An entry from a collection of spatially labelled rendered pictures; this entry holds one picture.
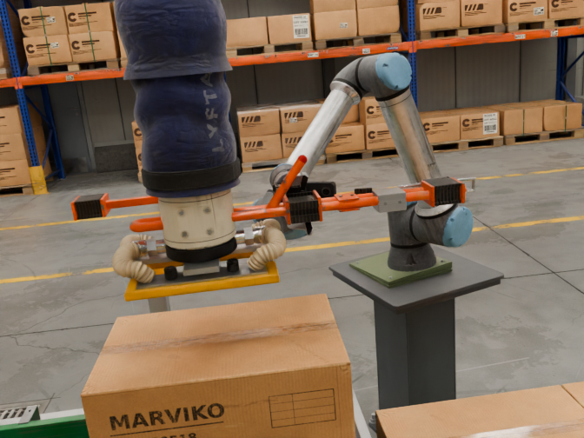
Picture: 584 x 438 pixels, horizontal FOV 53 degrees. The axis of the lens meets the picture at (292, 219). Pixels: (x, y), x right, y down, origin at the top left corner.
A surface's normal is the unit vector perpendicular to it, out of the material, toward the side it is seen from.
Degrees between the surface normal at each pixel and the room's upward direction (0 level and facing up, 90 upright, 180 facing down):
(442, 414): 0
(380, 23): 93
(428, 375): 90
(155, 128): 75
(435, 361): 90
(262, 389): 90
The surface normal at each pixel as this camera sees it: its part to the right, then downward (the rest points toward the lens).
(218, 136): 0.80, -0.18
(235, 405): 0.08, 0.27
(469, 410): -0.09, -0.96
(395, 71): 0.52, 0.01
